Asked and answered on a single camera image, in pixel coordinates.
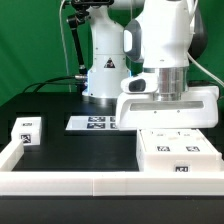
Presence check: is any white hanging cable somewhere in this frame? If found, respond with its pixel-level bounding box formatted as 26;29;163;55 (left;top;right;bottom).
59;0;73;94

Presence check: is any black cable bundle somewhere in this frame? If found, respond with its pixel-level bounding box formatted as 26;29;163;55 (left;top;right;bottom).
22;75;88;94

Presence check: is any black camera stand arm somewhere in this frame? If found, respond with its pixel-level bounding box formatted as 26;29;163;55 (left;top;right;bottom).
67;0;114;80

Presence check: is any white cabinet body box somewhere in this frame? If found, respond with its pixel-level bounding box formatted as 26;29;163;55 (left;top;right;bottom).
136;129;224;172

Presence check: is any white cabinet door panel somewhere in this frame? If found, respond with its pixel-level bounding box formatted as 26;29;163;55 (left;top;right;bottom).
175;129;217;155
139;130;178;154

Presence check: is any white U-shaped fence frame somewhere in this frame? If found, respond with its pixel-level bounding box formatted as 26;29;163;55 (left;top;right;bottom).
0;140;224;196

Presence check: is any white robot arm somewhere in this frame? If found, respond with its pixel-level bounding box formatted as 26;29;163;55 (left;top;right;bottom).
84;0;219;130

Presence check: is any white cabinet top block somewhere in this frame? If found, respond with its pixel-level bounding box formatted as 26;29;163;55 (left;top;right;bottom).
11;117;42;146

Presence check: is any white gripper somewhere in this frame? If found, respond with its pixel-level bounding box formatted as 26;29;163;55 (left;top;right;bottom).
116;86;219;130

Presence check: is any white marker base plate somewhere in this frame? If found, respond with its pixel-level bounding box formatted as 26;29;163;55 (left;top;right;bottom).
66;116;117;131

